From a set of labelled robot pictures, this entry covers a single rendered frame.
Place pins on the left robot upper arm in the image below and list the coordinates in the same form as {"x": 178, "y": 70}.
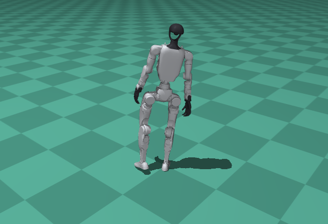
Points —
{"x": 154, "y": 50}

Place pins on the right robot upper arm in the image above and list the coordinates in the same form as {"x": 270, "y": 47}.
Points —
{"x": 188, "y": 65}

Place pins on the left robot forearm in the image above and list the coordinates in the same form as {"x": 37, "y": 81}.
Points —
{"x": 143, "y": 78}

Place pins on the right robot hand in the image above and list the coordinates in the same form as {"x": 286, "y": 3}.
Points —
{"x": 187, "y": 106}

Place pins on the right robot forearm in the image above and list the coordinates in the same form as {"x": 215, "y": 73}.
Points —
{"x": 187, "y": 88}

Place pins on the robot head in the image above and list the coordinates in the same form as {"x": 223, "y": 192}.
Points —
{"x": 176, "y": 29}

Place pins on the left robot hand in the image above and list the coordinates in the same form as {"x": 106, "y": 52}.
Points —
{"x": 136, "y": 94}

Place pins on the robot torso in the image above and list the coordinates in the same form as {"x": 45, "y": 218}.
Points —
{"x": 168, "y": 67}

